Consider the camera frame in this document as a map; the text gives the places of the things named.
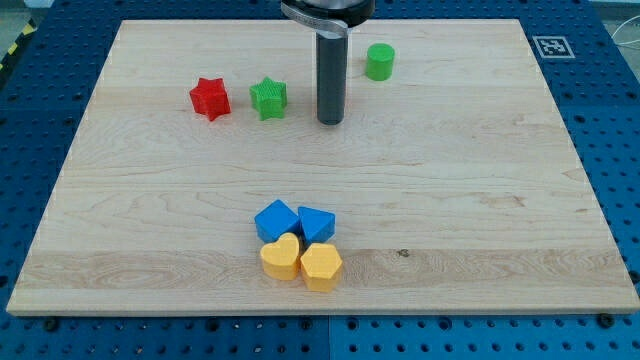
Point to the yellow hexagon block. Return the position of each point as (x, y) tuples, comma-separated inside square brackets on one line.
[(321, 266)]

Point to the green cylinder block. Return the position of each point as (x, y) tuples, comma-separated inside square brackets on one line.
[(380, 61)]

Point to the white fiducial marker tag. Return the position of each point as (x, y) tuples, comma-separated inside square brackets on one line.
[(553, 47)]

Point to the red star block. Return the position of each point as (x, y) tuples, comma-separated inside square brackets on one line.
[(210, 98)]

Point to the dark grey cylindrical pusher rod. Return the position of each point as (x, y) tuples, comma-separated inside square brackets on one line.
[(331, 67)]

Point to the green star block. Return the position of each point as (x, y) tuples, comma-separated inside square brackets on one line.
[(269, 98)]

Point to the yellow heart block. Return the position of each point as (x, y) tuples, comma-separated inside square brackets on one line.
[(281, 259)]

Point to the blue cube block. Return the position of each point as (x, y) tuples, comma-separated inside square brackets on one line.
[(275, 220)]

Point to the blue triangle block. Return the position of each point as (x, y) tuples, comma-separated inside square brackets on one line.
[(318, 226)]

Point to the wooden board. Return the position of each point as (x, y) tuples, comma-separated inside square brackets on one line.
[(455, 184)]

